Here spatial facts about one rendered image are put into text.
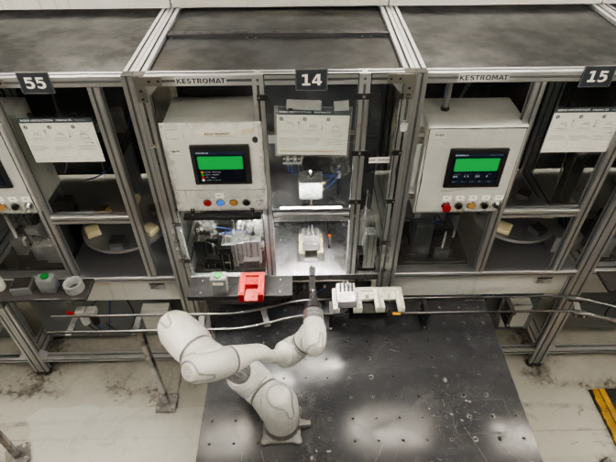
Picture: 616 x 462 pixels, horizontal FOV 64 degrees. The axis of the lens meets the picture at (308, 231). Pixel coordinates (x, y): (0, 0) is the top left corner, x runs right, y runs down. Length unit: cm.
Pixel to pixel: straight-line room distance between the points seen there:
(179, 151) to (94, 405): 188
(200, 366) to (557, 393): 252
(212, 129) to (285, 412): 121
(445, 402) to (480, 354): 36
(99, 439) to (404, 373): 184
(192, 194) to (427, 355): 142
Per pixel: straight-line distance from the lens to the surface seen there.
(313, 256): 272
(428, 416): 248
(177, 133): 213
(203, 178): 220
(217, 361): 169
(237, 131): 208
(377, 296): 259
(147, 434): 328
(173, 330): 177
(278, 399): 216
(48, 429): 352
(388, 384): 253
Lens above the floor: 283
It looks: 42 degrees down
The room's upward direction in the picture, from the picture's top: straight up
